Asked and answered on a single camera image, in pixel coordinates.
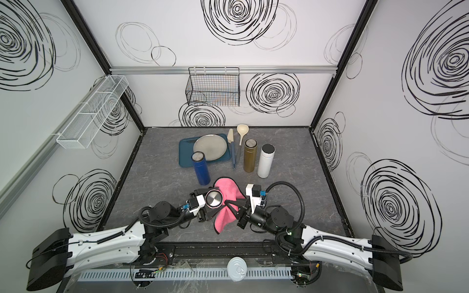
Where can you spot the aluminium wall rail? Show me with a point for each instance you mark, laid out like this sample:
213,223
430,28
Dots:
253,69

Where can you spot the teal plastic tray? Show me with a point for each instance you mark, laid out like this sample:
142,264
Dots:
186,150

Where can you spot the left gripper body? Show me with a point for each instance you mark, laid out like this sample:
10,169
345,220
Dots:
185,216

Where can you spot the black wire basket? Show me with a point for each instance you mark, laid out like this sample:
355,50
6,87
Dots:
213,89

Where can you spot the white round cap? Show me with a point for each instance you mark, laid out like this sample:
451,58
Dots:
237,269

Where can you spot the white slotted cable duct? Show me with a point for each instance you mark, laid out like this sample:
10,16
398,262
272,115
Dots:
121,275

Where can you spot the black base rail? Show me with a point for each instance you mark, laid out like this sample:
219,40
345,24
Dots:
165,253

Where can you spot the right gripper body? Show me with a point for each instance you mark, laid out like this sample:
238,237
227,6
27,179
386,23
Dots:
261,218

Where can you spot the white thermos black lid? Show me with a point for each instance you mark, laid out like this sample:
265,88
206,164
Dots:
266,159

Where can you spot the cream ladle grey handle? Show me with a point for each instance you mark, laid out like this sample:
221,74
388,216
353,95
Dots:
242,130

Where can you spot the white wire rack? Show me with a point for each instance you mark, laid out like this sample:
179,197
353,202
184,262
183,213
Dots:
102,111

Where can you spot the pink thermos steel lid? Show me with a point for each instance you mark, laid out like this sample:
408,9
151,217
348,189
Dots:
213,202

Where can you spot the blue thermos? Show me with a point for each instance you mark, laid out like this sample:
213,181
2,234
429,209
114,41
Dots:
201,168

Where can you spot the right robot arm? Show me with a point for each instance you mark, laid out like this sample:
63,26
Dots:
373,256

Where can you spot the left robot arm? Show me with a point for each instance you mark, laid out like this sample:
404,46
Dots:
63,254

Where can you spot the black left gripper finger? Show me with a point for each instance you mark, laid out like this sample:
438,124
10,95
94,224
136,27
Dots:
205,218
202,191

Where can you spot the pink microfiber cloth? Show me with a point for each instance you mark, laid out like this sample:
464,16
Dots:
225,219

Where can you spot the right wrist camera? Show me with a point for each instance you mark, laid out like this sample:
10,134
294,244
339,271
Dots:
256,195

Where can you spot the grey round plate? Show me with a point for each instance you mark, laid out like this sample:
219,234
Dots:
213,146

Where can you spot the gold thermos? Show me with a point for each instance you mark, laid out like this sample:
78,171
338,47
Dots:
250,149

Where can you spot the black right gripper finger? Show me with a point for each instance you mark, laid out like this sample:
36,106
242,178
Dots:
242,222
237,207

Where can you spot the cream spatula blue handle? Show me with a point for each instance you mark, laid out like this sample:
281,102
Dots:
230,139

